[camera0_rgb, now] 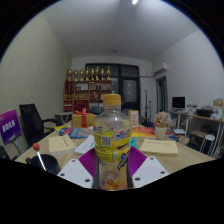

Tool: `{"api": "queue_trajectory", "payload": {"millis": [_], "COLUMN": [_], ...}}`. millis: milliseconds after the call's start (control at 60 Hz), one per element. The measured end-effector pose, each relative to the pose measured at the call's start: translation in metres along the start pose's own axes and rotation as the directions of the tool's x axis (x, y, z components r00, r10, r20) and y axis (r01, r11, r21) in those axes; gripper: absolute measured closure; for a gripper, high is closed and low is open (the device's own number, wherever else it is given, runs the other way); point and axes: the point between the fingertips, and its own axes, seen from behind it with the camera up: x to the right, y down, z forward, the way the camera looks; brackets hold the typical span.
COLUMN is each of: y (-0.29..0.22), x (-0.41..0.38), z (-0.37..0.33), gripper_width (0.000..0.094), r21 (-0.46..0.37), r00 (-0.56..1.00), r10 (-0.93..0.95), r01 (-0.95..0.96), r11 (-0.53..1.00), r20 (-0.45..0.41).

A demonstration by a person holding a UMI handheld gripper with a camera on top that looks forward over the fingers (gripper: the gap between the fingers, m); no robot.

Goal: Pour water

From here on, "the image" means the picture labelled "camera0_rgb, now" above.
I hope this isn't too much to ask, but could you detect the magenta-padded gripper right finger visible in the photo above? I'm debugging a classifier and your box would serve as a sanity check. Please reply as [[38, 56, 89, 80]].
[[126, 146, 170, 189]]

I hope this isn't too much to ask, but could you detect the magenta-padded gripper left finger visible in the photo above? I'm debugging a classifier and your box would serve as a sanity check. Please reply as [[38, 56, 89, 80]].
[[57, 148, 100, 190]]

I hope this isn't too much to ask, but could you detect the yellow-capped clear drink bottle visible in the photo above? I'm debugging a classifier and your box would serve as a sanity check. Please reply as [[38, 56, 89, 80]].
[[93, 93, 133, 192]]

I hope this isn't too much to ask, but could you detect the pale yellow notepad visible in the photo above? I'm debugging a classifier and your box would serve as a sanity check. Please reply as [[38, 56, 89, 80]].
[[138, 138, 180, 157]]

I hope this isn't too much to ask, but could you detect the black cup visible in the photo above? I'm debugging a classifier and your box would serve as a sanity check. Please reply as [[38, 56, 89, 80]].
[[25, 153, 62, 175]]

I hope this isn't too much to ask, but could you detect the white paper sheet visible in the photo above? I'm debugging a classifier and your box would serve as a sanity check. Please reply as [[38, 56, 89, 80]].
[[73, 134, 97, 156]]

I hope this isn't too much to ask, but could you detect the cream notebook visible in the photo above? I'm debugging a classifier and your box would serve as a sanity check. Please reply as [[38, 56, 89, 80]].
[[48, 133, 77, 155]]

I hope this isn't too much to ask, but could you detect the orange book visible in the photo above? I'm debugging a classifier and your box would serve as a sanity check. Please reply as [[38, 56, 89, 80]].
[[131, 125, 157, 139]]

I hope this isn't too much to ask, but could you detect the blue printed packet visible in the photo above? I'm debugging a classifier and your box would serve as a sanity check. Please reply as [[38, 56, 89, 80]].
[[58, 126, 92, 139]]

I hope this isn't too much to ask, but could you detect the red-tipped white stick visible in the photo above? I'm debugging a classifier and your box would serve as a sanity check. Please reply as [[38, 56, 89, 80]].
[[32, 142, 48, 172]]

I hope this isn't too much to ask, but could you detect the potted pink flower plant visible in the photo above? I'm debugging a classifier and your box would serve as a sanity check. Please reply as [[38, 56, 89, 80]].
[[153, 111, 172, 140]]

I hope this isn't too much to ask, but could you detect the yellow gift box red ribbon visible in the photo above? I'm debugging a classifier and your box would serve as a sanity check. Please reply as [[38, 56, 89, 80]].
[[71, 107, 98, 129]]

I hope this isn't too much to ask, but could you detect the orange carton box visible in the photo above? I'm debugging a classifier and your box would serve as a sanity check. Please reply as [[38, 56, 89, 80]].
[[128, 109, 140, 127]]

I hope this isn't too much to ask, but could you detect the small round white table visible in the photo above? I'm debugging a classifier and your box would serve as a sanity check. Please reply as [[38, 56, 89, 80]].
[[54, 111, 74, 126]]

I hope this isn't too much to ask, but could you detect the black office chair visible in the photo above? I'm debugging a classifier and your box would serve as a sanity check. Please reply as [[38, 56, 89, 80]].
[[18, 103, 63, 148]]

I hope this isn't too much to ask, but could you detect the white round stool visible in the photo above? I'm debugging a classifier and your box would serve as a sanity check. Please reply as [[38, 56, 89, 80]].
[[199, 133, 217, 158]]

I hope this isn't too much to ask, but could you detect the wooden side desk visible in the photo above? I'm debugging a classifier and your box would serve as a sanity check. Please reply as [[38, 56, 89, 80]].
[[169, 109, 224, 158]]

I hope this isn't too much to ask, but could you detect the computer monitor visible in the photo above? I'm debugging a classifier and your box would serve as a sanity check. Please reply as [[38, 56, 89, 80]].
[[171, 96, 186, 110]]

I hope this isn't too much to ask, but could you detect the black box on desk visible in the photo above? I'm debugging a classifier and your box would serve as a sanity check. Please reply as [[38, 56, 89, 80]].
[[195, 108, 213, 118]]

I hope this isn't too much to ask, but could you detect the purple sign board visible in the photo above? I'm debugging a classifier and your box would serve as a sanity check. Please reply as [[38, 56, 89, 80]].
[[0, 109, 22, 145]]

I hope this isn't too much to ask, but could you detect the wooden shelf unit with trophies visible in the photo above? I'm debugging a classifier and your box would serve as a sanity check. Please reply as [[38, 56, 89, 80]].
[[63, 65, 114, 113]]

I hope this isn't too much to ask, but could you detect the black framed glass door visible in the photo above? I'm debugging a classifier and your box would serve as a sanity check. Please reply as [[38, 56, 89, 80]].
[[84, 63, 141, 114]]

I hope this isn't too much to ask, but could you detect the white air conditioner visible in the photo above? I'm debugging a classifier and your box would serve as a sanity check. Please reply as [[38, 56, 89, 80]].
[[152, 62, 169, 77]]

